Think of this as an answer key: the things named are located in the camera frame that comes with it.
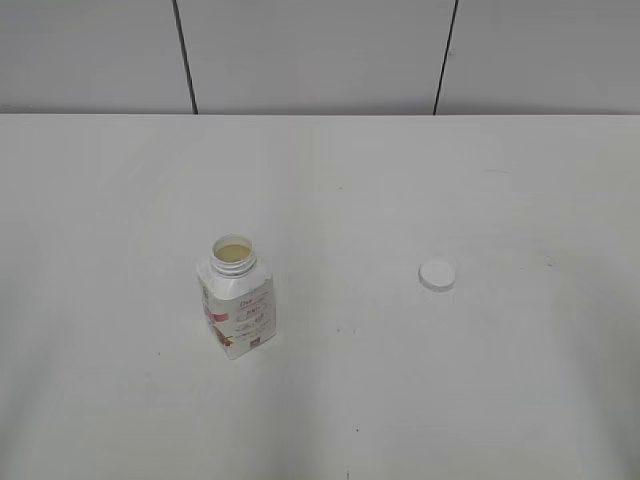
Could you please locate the white yili changqing bottle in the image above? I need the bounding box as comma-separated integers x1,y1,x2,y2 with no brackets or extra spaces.
196,234,276,360

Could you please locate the white round bottle cap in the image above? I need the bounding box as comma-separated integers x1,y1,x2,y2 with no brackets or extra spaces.
418,258,456,293

